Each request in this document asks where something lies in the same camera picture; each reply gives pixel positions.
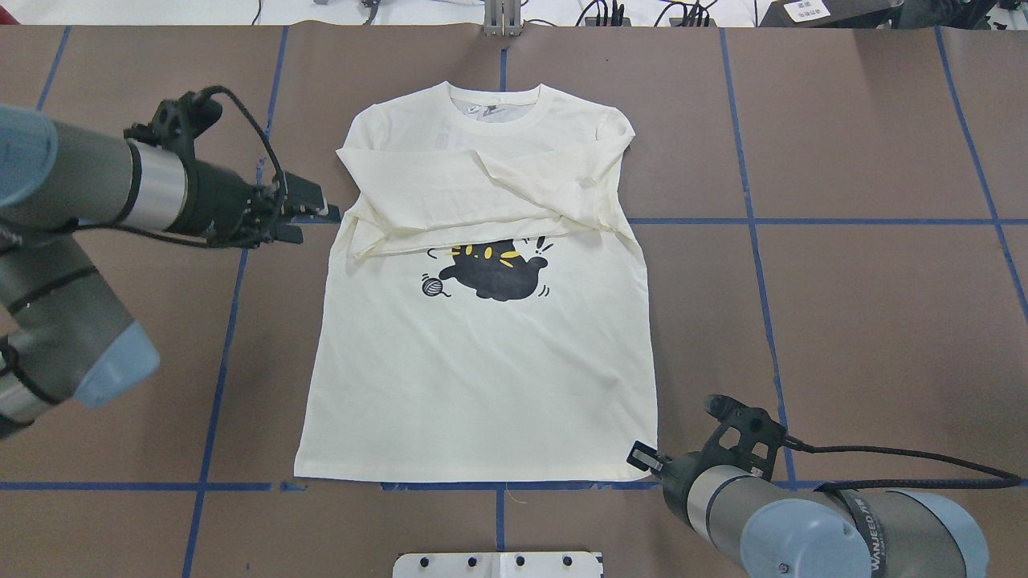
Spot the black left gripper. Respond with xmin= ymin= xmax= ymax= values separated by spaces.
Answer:
xmin=124 ymin=87 xmax=341 ymax=248

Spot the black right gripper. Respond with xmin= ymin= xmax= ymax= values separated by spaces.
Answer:
xmin=626 ymin=395 xmax=787 ymax=495

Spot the white long-sleeve cat shirt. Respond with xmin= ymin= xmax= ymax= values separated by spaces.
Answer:
xmin=293 ymin=82 xmax=659 ymax=483

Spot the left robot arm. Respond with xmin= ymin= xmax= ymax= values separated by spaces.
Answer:
xmin=1 ymin=85 xmax=341 ymax=438

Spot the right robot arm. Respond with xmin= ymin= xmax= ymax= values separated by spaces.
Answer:
xmin=626 ymin=395 xmax=990 ymax=577

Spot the black box with label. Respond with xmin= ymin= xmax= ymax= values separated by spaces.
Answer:
xmin=757 ymin=1 xmax=904 ymax=29

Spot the aluminium frame post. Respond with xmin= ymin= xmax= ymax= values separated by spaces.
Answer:
xmin=482 ymin=0 xmax=524 ymax=37

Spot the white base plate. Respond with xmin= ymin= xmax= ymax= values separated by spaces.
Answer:
xmin=392 ymin=550 xmax=605 ymax=577

